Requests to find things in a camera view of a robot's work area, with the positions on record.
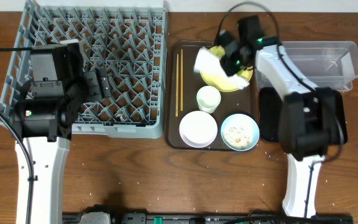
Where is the white paper napkin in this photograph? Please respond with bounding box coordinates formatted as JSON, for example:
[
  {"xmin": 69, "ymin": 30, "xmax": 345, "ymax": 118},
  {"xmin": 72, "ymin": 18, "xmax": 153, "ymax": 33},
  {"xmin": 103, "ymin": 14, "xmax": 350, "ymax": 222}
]
[{"xmin": 193, "ymin": 46, "xmax": 250, "ymax": 90}]

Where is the white cup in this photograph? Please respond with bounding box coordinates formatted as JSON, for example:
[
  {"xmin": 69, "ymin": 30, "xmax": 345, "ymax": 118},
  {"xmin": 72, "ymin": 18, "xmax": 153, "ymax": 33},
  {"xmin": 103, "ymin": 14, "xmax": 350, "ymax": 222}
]
[{"xmin": 196, "ymin": 86, "xmax": 221, "ymax": 114}]

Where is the light blue bowl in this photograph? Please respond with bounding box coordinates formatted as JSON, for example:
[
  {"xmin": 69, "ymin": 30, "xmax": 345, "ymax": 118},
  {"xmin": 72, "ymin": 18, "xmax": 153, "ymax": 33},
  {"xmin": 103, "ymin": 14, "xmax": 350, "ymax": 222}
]
[{"xmin": 221, "ymin": 114, "xmax": 260, "ymax": 152}]

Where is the rice food waste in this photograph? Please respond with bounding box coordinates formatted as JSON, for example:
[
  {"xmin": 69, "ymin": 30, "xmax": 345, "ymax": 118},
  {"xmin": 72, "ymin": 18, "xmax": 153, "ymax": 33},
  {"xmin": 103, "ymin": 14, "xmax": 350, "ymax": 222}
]
[{"xmin": 223, "ymin": 126, "xmax": 253, "ymax": 150}]

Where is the green snack wrapper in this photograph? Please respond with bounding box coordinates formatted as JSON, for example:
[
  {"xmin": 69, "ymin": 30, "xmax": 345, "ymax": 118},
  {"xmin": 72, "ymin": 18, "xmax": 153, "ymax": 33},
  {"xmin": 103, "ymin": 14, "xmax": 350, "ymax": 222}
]
[{"xmin": 209, "ymin": 46, "xmax": 226, "ymax": 59}]

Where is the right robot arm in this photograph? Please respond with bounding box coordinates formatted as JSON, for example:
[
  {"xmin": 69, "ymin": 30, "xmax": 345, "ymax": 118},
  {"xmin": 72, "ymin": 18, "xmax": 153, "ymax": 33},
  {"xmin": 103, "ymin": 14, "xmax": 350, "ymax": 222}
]
[{"xmin": 214, "ymin": 16, "xmax": 344, "ymax": 218}]

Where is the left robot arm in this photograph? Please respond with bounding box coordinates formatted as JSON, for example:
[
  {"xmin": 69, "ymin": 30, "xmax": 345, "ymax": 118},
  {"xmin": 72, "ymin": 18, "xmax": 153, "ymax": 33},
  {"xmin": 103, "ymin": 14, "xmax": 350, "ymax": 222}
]
[{"xmin": 9, "ymin": 39, "xmax": 103, "ymax": 223}]

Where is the black waste tray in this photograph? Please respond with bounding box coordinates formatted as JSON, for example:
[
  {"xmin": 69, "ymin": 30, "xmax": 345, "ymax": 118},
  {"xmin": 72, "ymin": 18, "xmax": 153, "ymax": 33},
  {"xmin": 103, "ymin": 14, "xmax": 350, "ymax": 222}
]
[{"xmin": 259, "ymin": 87, "xmax": 348, "ymax": 144}]

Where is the grey dishwasher rack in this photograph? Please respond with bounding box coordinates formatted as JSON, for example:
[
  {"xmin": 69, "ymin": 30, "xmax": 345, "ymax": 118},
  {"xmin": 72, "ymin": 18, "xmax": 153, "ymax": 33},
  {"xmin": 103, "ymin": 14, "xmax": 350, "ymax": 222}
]
[{"xmin": 0, "ymin": 1, "xmax": 168, "ymax": 139}]

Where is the yellow plate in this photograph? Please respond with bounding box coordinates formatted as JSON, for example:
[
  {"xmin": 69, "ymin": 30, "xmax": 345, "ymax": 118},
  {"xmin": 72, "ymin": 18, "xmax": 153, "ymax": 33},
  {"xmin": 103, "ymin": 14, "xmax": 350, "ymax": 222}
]
[{"xmin": 199, "ymin": 45, "xmax": 254, "ymax": 93}]

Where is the right wooden chopstick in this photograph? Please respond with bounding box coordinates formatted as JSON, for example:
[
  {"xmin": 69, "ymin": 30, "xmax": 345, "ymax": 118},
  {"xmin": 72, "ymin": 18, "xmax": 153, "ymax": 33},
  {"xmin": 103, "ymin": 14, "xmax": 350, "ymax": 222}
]
[{"xmin": 180, "ymin": 49, "xmax": 183, "ymax": 111}]

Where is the wooden chopstick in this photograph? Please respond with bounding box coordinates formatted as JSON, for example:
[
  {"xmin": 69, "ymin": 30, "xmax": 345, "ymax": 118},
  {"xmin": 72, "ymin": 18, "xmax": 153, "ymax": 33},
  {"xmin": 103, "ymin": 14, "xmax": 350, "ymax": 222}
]
[
  {"xmin": 180, "ymin": 49, "xmax": 183, "ymax": 111},
  {"xmin": 175, "ymin": 54, "xmax": 179, "ymax": 117}
]

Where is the dark brown serving tray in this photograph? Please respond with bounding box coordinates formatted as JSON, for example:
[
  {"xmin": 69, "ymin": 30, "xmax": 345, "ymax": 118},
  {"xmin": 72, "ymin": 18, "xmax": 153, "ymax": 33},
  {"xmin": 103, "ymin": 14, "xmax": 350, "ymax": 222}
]
[{"xmin": 163, "ymin": 40, "xmax": 260, "ymax": 152}]

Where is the left wooden chopstick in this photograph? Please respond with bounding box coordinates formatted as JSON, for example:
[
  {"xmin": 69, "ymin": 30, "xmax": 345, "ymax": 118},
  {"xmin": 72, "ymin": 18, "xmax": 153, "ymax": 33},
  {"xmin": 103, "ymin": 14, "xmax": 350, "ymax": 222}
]
[{"xmin": 175, "ymin": 54, "xmax": 179, "ymax": 117}]

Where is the clear plastic bin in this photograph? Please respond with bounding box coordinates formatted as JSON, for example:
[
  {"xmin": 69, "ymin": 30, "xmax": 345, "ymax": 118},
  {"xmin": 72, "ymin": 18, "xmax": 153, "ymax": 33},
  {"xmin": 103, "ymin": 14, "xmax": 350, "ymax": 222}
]
[{"xmin": 254, "ymin": 40, "xmax": 358, "ymax": 92}]

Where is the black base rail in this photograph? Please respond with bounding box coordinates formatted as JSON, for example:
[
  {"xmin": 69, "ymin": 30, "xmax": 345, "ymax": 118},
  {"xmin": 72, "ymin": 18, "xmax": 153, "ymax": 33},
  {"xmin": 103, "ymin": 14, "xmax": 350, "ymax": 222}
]
[{"xmin": 62, "ymin": 205, "xmax": 354, "ymax": 224}]

